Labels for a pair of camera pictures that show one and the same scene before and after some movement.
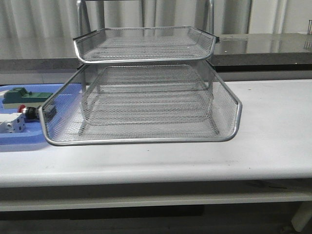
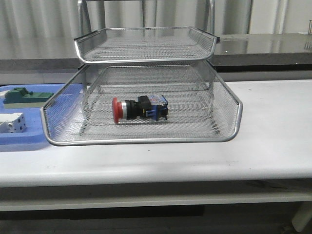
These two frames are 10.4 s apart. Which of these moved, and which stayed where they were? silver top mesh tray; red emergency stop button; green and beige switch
Moved: red emergency stop button
Stayed: silver top mesh tray; green and beige switch
